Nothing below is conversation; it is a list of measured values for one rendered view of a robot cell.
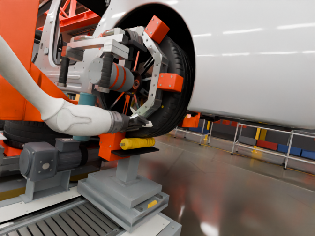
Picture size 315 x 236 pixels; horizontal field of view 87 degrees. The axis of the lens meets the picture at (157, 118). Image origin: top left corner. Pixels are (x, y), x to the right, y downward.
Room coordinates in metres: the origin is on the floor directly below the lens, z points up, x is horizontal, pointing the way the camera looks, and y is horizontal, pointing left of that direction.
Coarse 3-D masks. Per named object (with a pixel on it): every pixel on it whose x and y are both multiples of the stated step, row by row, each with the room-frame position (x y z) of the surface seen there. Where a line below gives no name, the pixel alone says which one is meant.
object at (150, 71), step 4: (140, 64) 1.10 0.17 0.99; (140, 68) 1.10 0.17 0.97; (152, 68) 1.04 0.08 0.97; (148, 72) 1.06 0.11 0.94; (152, 72) 1.04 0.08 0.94; (148, 76) 1.05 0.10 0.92; (148, 84) 1.02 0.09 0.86; (148, 88) 1.02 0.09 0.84; (140, 96) 1.04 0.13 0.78; (144, 96) 1.05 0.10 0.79; (132, 100) 1.11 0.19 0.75; (140, 100) 1.07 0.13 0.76; (144, 100) 1.05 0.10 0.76; (140, 104) 1.07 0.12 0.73; (132, 108) 1.11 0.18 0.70; (136, 108) 1.09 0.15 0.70
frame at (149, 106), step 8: (144, 32) 0.84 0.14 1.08; (144, 40) 0.83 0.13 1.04; (152, 40) 0.82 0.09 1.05; (152, 48) 0.80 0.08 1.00; (96, 56) 1.05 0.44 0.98; (152, 56) 0.79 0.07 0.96; (160, 56) 0.77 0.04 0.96; (160, 64) 0.76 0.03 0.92; (160, 72) 0.77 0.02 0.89; (152, 80) 0.78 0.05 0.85; (88, 88) 1.07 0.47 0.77; (96, 88) 1.10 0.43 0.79; (152, 88) 0.77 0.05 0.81; (152, 96) 0.77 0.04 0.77; (160, 96) 0.80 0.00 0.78; (96, 104) 1.01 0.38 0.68; (144, 104) 0.79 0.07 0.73; (152, 104) 0.77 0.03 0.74; (160, 104) 0.81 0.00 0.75; (144, 112) 0.79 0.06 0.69; (152, 112) 0.83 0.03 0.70
